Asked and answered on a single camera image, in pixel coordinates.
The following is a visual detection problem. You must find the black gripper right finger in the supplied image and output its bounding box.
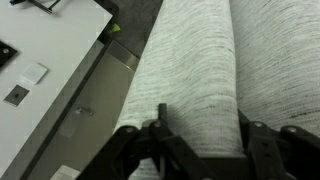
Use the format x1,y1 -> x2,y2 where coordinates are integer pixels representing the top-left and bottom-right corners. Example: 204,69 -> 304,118
238,111 -> 320,180

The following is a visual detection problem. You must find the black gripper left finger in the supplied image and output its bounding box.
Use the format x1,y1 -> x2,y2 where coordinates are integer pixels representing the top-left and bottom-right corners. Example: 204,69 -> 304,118
77,103 -> 214,180

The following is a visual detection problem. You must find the grey woven curtain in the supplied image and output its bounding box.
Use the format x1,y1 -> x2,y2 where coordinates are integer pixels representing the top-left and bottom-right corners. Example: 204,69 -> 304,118
115,0 -> 320,180

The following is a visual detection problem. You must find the grey metal cabinet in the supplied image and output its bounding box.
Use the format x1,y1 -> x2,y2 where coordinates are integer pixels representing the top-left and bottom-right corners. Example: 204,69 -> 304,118
1,40 -> 139,180

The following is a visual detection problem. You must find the green small object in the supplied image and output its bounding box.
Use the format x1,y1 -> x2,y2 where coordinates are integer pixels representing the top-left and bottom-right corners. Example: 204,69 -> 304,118
108,24 -> 121,33

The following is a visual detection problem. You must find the white table top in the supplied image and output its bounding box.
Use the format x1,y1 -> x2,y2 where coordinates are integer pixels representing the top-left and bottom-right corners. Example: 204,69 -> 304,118
0,0 -> 112,178

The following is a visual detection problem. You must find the white square pad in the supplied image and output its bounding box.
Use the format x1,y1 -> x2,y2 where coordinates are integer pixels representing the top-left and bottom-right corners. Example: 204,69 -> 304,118
21,63 -> 48,85

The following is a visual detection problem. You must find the grey metal square plate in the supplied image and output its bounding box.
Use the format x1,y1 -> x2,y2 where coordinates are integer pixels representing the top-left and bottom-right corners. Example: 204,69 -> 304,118
4,85 -> 29,107

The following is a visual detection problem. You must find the black corner plate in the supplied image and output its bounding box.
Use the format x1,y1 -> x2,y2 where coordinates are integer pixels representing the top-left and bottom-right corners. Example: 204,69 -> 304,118
0,41 -> 17,67

